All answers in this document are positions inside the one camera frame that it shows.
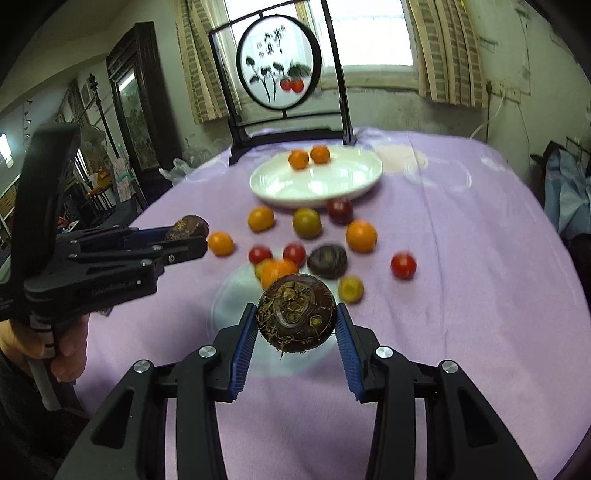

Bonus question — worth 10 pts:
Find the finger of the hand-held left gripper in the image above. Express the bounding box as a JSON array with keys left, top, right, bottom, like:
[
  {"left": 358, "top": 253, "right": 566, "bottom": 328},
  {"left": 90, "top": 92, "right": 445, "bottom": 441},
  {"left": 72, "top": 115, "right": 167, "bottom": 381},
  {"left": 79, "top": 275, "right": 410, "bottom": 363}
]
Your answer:
[
  {"left": 69, "top": 236, "right": 208, "bottom": 275},
  {"left": 55, "top": 224, "right": 183, "bottom": 254}
]

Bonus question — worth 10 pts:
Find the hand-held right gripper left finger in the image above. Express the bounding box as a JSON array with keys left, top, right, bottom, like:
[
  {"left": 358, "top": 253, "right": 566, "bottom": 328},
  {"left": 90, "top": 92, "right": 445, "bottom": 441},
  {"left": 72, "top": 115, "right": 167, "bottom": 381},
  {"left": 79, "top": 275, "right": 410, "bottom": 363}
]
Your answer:
[{"left": 55, "top": 302, "right": 259, "bottom": 480}]

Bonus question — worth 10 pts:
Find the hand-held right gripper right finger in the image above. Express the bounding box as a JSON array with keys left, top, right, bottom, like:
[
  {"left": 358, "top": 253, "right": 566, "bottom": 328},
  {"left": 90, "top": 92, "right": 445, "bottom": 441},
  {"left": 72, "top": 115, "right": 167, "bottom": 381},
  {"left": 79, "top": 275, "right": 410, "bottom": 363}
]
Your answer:
[{"left": 335, "top": 302, "right": 539, "bottom": 480}]

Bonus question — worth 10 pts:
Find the brown water chestnut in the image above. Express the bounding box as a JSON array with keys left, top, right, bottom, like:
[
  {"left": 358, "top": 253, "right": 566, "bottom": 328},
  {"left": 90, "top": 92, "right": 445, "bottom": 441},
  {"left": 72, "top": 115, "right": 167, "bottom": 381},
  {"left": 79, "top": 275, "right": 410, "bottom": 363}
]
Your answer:
[
  {"left": 307, "top": 244, "right": 348, "bottom": 279},
  {"left": 165, "top": 215, "right": 210, "bottom": 241},
  {"left": 257, "top": 272, "right": 338, "bottom": 360}
]

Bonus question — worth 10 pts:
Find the small orange tomato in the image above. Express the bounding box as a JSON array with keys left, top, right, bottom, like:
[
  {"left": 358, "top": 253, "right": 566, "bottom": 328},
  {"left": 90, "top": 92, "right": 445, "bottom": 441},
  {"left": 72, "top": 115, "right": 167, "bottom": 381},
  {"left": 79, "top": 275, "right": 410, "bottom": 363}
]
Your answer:
[{"left": 207, "top": 231, "right": 235, "bottom": 257}]

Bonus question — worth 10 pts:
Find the small yellow tomato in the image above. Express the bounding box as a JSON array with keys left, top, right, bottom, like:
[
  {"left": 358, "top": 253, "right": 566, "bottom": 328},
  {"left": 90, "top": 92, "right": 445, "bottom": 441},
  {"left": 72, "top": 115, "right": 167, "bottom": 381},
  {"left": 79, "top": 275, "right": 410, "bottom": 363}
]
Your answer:
[{"left": 338, "top": 275, "right": 365, "bottom": 304}]

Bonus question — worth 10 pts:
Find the white round plate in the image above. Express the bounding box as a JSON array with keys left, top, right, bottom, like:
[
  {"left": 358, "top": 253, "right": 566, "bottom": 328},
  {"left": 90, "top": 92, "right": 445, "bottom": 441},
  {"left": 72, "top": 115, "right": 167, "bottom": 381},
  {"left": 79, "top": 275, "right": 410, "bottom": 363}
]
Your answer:
[{"left": 249, "top": 147, "right": 384, "bottom": 208}]

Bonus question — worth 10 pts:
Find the person's left forearm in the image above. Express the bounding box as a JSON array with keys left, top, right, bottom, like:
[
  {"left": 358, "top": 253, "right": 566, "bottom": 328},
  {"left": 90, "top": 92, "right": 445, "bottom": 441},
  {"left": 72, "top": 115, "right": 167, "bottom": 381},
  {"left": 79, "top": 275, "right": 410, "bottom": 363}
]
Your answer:
[{"left": 0, "top": 348, "right": 88, "bottom": 480}]

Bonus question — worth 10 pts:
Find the person's left hand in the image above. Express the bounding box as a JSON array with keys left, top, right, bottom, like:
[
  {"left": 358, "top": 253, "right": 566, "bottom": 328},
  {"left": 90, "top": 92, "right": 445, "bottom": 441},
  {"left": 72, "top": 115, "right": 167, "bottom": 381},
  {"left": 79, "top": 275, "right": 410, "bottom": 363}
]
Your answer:
[{"left": 0, "top": 313, "right": 88, "bottom": 384}]

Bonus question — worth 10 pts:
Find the white plastic bag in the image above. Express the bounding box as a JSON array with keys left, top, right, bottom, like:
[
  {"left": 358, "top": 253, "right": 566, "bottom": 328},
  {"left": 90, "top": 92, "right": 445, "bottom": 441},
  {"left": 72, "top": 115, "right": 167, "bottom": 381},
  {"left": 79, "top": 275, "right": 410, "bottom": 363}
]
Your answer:
[{"left": 159, "top": 158, "right": 195, "bottom": 185}]

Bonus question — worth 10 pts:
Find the white standing fan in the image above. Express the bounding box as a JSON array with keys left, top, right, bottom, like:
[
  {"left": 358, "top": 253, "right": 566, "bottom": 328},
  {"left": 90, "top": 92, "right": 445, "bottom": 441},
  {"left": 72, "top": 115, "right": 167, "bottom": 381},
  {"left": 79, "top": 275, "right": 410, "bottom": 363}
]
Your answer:
[{"left": 78, "top": 122, "right": 109, "bottom": 155}]

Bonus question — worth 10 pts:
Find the yellow green tomato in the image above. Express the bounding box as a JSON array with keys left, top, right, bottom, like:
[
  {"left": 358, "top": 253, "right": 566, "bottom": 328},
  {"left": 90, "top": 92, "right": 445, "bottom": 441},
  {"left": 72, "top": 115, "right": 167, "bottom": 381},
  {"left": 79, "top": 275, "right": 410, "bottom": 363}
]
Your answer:
[{"left": 292, "top": 208, "right": 322, "bottom": 239}]

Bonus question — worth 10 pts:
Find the purple printed blanket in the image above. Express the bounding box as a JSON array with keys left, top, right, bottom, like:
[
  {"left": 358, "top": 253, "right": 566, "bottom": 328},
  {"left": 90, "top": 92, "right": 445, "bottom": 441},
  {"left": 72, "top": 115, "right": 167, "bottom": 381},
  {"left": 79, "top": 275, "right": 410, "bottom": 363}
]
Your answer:
[{"left": 74, "top": 127, "right": 583, "bottom": 480}]

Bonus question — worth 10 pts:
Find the dark red tomato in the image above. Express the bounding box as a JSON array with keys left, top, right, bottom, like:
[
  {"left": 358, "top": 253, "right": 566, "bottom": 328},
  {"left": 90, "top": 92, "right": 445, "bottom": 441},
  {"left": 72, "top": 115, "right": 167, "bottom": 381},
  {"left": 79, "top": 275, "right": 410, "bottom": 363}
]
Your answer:
[{"left": 327, "top": 198, "right": 355, "bottom": 225}]

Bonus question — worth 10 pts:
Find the beige striped curtain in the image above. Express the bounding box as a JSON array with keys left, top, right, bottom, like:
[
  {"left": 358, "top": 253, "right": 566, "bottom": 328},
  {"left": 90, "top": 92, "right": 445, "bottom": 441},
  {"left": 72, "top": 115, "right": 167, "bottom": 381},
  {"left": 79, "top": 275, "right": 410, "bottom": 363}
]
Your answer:
[
  {"left": 406, "top": 0, "right": 490, "bottom": 109},
  {"left": 174, "top": 0, "right": 241, "bottom": 124}
]

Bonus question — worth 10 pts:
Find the dark wooden framed mirror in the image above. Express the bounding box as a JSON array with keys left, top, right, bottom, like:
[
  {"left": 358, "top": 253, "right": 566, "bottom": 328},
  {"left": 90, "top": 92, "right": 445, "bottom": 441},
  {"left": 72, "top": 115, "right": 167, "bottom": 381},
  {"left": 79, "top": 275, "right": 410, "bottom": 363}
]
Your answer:
[{"left": 106, "top": 22, "right": 174, "bottom": 185}]

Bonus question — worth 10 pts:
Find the round painted screen black stand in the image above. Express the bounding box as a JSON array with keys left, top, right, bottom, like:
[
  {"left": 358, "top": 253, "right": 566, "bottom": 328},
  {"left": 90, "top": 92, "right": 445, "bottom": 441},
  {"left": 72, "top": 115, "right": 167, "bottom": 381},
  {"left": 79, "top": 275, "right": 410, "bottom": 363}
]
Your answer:
[{"left": 209, "top": 0, "right": 358, "bottom": 167}]

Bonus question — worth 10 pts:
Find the light blue cloth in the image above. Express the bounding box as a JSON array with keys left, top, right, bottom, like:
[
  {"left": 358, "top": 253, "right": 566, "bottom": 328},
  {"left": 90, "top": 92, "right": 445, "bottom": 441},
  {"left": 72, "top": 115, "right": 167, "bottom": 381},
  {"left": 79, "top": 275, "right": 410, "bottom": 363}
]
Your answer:
[{"left": 545, "top": 148, "right": 591, "bottom": 241}]

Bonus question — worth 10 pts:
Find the window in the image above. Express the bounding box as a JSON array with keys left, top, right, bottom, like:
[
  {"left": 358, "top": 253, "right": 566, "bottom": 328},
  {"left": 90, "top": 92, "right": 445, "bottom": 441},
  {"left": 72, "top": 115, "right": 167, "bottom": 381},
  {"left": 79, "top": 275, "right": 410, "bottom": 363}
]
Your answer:
[{"left": 224, "top": 0, "right": 416, "bottom": 75}]

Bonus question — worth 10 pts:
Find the white cable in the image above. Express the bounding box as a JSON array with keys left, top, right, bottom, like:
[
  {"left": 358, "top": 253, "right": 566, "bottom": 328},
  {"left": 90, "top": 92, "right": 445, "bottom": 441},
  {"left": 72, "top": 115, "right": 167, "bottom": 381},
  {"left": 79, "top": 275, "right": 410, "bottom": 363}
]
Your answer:
[{"left": 471, "top": 95, "right": 506, "bottom": 139}]

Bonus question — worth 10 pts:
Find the white wall socket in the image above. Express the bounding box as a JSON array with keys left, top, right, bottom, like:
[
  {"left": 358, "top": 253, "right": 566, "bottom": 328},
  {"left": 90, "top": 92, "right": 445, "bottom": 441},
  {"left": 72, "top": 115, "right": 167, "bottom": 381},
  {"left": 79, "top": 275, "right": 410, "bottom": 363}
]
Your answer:
[{"left": 489, "top": 80, "right": 522, "bottom": 104}]

